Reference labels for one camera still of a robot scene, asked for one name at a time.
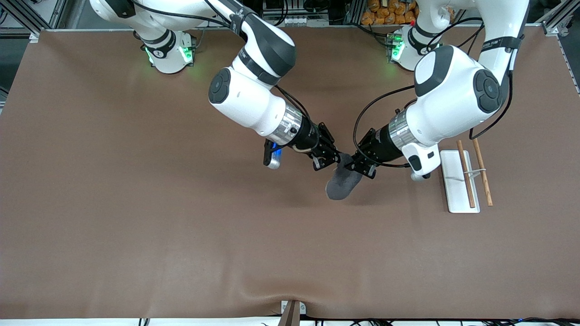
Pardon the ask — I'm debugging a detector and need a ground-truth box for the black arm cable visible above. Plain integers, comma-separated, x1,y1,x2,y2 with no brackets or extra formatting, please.
353,85,416,169
275,84,314,122

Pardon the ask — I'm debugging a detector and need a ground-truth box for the orange snack bags pile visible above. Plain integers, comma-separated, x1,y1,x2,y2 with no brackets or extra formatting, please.
361,0,420,26

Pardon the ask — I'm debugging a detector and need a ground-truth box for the aluminium frame profile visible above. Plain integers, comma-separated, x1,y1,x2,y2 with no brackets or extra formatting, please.
0,0,68,43
535,0,580,37

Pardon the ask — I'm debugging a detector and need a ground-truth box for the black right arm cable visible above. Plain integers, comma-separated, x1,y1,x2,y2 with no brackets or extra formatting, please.
275,84,314,122

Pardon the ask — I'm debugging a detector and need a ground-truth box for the brown table cover mat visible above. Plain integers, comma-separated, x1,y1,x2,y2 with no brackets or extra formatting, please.
0,25,580,320

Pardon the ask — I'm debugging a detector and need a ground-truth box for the brown camera mount post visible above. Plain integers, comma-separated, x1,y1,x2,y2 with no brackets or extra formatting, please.
277,300,307,326

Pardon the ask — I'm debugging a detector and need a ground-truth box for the grey towel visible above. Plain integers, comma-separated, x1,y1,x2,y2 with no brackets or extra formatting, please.
325,153,363,201

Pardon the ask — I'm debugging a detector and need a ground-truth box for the white towel rack base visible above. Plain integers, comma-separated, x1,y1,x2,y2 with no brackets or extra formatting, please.
440,150,481,213

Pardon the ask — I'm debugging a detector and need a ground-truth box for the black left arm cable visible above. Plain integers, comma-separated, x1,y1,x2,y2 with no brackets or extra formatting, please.
353,85,416,169

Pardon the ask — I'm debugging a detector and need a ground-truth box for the white terminal block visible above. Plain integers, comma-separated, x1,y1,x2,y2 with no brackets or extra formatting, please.
282,14,329,27

